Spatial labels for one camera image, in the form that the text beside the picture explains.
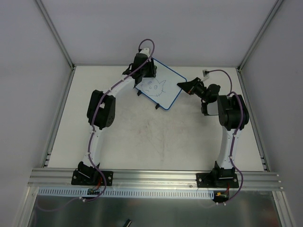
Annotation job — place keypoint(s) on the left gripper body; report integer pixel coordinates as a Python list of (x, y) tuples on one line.
[(147, 71)]

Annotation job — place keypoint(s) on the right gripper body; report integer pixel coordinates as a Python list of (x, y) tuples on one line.
[(194, 86)]

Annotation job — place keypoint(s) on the blue framed whiteboard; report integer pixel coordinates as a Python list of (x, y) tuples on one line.
[(163, 88)]

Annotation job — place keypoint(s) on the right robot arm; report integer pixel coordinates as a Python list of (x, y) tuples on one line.
[(233, 116)]

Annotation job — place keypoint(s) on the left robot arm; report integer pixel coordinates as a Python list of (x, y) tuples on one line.
[(101, 114)]

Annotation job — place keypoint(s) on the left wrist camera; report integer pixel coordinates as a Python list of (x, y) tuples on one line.
[(145, 51)]

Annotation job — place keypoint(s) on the right aluminium frame post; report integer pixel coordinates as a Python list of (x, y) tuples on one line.
[(265, 25)]

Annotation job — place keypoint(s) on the aluminium frame post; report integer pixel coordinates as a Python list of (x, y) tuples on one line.
[(45, 14), (265, 25)]

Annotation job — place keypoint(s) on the left aluminium frame post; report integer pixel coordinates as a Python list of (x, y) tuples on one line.
[(45, 14)]

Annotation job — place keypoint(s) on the aluminium mounting rail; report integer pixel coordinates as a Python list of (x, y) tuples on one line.
[(154, 179)]

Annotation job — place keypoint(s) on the white slotted cable duct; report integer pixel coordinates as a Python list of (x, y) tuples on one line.
[(127, 193)]

